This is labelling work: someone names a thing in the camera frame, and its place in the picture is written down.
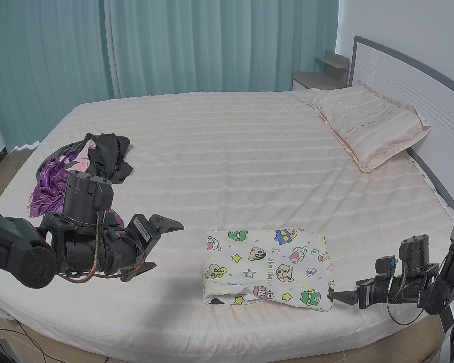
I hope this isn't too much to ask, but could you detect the black garment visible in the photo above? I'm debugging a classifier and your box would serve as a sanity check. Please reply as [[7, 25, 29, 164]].
[[84, 133, 134, 185]]

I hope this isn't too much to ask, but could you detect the white printed pyjama top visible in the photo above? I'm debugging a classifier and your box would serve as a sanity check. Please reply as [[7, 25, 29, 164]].
[[202, 227, 334, 313]]

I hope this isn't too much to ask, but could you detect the purple garment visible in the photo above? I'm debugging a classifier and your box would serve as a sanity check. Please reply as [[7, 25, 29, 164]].
[[30, 157, 126, 230]]

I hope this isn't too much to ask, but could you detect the grey garment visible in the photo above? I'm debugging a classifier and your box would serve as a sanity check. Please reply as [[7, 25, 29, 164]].
[[40, 141, 86, 170]]

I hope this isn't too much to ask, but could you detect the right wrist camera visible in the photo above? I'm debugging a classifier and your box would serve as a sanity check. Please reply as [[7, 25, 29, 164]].
[[375, 254, 396, 279]]

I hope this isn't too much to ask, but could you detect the grey bedside table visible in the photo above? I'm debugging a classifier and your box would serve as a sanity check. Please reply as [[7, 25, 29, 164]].
[[292, 49, 351, 90]]

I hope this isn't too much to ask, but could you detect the pink garment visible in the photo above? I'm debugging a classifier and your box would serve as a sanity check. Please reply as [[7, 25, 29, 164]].
[[70, 139, 99, 174]]

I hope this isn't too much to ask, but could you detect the bed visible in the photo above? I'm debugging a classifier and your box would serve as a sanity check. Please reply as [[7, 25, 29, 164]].
[[0, 34, 454, 358]]

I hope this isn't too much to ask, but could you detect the black cable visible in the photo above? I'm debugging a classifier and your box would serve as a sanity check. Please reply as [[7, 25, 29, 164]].
[[0, 322, 50, 363], [386, 296, 427, 326], [61, 208, 148, 284]]

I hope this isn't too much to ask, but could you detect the blue-green curtain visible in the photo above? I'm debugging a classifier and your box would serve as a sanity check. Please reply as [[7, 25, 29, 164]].
[[103, 0, 342, 100], [0, 0, 117, 151]]

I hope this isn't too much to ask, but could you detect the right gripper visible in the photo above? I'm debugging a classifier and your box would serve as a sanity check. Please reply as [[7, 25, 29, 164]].
[[327, 276, 400, 309]]

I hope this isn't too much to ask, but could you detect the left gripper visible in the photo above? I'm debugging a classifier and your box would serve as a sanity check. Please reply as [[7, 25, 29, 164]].
[[106, 213, 185, 283]]

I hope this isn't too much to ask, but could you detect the pink striped pillow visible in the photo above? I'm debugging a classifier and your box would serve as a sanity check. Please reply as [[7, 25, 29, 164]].
[[298, 82, 432, 174]]

